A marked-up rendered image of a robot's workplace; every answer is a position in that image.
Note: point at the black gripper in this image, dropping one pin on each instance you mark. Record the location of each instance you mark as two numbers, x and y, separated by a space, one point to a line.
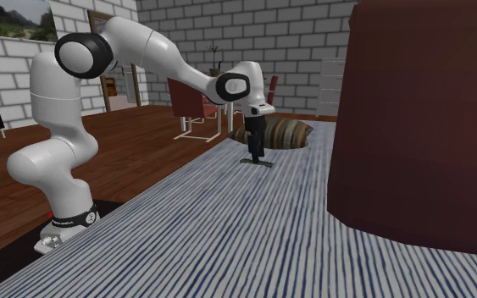
256 130

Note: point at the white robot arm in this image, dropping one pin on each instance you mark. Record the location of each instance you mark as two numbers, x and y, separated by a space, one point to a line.
56 103

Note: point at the brown striped pillow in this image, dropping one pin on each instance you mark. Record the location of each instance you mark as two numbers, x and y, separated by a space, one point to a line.
283 134

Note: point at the dark grey flat slab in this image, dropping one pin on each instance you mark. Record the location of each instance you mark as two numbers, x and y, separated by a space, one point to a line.
258 163

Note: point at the red chair with white legs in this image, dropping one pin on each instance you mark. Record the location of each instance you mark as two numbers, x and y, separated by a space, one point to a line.
272 88
186 101

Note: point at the potted plant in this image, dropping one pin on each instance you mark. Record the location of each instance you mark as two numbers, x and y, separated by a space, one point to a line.
214 68

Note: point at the white chest of drawers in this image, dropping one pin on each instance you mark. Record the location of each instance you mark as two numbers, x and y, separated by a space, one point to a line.
331 86

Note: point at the blue white striped bed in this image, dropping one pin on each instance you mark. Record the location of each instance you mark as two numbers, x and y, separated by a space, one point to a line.
221 227

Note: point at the brown framed doorway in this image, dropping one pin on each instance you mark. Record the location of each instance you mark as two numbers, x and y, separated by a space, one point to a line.
114 97

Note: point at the large dark red cushion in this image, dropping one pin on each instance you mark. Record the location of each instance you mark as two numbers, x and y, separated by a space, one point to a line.
419 124

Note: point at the black robot stand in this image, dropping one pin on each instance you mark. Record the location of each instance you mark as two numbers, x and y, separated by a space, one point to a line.
2 256

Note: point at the landscape wall picture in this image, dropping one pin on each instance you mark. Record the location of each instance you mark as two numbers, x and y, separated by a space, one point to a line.
19 18

